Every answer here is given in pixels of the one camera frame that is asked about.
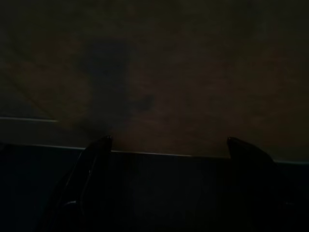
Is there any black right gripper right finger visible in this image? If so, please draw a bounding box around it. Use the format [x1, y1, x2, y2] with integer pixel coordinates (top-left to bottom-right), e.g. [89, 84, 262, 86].
[226, 136, 309, 232]

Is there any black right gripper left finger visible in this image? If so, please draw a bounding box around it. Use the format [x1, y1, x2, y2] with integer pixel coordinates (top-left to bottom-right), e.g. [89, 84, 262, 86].
[36, 135, 113, 232]

